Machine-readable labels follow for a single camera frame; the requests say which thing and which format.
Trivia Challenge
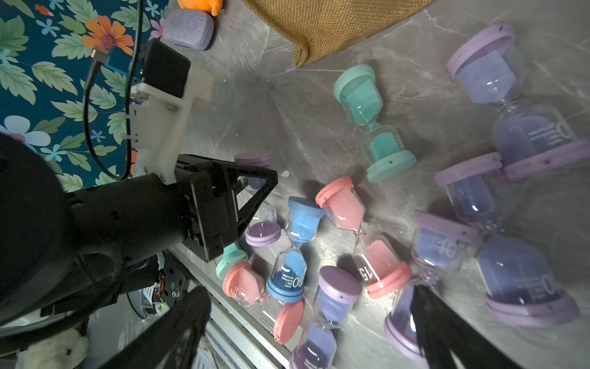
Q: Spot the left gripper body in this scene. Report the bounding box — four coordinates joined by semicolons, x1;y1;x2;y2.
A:
175;154;243;262

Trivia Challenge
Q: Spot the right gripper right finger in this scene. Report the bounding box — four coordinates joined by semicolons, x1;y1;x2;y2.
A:
410;285;520;368

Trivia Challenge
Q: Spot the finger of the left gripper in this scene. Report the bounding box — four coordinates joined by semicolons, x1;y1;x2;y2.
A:
221;161;278;235

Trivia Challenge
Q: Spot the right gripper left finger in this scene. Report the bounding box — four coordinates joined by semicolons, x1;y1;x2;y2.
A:
102;287;211;368

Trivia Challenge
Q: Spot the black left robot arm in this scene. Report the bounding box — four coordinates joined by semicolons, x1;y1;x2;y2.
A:
1;135;278;324

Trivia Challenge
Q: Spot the teal hourglass front left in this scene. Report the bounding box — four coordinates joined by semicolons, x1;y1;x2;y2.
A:
215;242;249;280

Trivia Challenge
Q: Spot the teal hourglass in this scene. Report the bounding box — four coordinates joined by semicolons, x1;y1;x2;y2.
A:
333;64;417;183
215;242;249;280

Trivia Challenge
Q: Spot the pink hourglass front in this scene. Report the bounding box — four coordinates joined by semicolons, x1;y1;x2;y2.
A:
223;261;304;345

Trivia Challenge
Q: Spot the pink hourglass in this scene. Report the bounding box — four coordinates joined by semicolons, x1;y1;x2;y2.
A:
315;176;413;300
223;261;304;345

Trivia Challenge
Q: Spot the blue hourglass centre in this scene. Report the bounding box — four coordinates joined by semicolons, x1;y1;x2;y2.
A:
266;196;326;303

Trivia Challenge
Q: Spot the pink hourglass centre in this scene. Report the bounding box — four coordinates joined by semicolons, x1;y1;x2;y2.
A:
315;176;413;300

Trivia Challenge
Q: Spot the purple hourglass right pair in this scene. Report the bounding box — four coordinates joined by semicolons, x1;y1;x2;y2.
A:
434;152;580;327

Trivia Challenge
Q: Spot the purple hourglass front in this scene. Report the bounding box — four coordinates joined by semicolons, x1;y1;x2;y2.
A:
289;265;362;369

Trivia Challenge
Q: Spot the teal hourglass centre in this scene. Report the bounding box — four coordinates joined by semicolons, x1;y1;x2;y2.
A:
333;64;417;183

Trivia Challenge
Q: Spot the white plush toy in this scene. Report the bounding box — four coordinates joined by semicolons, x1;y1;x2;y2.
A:
17;328;89;368

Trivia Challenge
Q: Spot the orange plush toy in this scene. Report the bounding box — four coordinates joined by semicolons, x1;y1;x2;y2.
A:
178;0;223;17

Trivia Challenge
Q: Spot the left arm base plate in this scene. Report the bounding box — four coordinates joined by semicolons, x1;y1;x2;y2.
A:
141;251;191;315

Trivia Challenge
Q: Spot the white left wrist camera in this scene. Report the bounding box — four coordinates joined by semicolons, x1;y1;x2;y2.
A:
127;39;214;185

